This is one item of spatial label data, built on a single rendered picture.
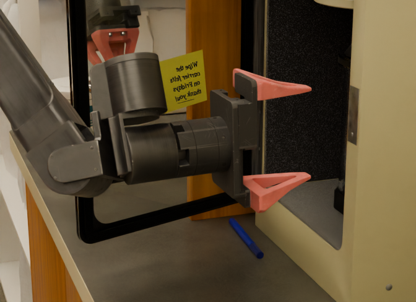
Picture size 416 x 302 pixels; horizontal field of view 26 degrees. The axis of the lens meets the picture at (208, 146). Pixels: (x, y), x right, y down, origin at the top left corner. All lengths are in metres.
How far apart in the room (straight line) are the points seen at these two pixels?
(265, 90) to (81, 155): 0.19
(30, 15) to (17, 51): 1.18
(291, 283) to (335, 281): 0.08
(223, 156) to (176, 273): 0.40
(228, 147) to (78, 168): 0.15
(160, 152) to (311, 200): 0.50
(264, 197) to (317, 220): 0.34
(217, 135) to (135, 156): 0.09
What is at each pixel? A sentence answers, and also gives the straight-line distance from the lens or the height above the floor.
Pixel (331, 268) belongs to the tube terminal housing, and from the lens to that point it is 1.21.
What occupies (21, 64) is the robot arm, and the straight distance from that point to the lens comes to 0.94.
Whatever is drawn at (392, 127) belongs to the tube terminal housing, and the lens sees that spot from 1.11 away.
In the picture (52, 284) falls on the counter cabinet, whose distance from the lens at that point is 1.80.
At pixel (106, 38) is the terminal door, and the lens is 1.19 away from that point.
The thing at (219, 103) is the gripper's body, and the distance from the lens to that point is 0.92.
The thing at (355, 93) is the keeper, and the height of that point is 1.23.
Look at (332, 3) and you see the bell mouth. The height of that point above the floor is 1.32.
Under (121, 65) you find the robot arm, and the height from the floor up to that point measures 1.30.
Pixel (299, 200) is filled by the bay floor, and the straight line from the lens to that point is 1.34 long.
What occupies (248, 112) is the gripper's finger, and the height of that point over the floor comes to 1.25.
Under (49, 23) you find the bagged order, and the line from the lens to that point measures 2.38.
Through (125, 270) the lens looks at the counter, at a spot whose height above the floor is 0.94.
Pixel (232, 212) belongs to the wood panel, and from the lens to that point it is 1.48.
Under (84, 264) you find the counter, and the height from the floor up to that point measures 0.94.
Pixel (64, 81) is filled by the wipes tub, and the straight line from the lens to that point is 1.77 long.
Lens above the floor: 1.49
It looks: 17 degrees down
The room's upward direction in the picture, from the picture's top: straight up
